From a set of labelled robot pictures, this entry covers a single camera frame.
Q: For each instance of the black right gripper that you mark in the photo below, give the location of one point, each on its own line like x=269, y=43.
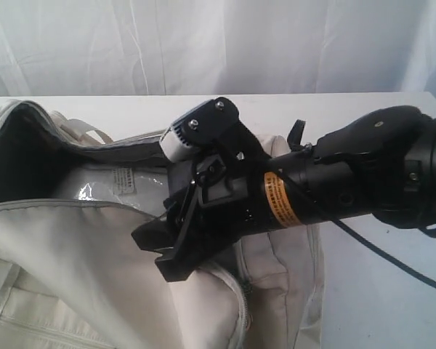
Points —
x=224, y=201

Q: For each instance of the beige duffel bag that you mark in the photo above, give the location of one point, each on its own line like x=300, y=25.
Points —
x=72, y=276

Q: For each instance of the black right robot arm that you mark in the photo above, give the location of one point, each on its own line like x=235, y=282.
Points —
x=383, y=163

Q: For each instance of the white backdrop curtain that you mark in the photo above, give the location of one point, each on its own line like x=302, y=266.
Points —
x=216, y=47

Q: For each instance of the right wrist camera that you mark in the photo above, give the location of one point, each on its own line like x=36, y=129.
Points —
x=198, y=128

